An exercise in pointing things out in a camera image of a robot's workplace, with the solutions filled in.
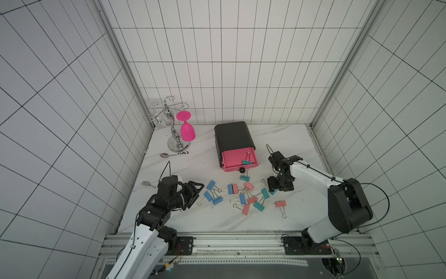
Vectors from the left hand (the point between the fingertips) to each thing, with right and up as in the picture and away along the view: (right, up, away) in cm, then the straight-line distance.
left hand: (200, 192), depth 75 cm
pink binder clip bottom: (+21, -11, +8) cm, 25 cm away
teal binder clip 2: (+35, -4, +12) cm, 37 cm away
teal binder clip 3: (+22, +2, +20) cm, 30 cm away
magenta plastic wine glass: (-9, +28, +17) cm, 34 cm away
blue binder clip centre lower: (+20, -7, +12) cm, 24 cm away
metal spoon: (-25, +14, +27) cm, 40 cm away
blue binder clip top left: (+3, -1, +16) cm, 17 cm away
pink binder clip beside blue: (+16, -3, +14) cm, 22 cm away
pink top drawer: (+15, +13, +11) cm, 22 cm away
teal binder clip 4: (+32, -6, +12) cm, 35 cm away
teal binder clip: (+21, +12, +11) cm, 27 cm away
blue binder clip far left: (+2, -6, +13) cm, 15 cm away
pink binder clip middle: (+25, -7, +10) cm, 28 cm away
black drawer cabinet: (+15, +25, +18) cm, 34 cm away
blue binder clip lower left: (+7, -7, +11) cm, 15 cm away
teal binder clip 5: (+28, -10, +9) cm, 31 cm away
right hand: (+35, -2, +12) cm, 37 cm away
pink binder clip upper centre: (+23, -1, +15) cm, 28 cm away
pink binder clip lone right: (+39, -9, +10) cm, 41 cm away
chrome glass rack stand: (-22, +20, +38) cm, 49 cm away
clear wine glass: (-27, +35, +25) cm, 51 cm away
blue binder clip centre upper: (+14, -3, +14) cm, 20 cm away
